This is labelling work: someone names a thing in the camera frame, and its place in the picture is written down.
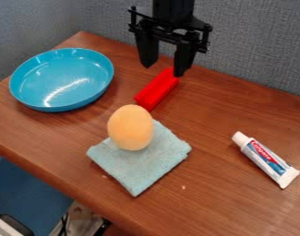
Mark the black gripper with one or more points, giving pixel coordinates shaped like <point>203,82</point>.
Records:
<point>169,22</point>

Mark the yellow orange ball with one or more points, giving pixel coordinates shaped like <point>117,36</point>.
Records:
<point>130,127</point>

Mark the blue plate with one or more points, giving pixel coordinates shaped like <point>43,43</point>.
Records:
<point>62,79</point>

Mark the red rectangular block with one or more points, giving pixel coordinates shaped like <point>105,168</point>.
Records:
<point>153,93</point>

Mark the light blue folded cloth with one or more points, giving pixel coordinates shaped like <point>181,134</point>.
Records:
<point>137,169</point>

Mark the white toothpaste tube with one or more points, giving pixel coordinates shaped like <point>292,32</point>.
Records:
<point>272,164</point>

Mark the grey object under table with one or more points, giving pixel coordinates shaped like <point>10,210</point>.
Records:
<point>81,222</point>

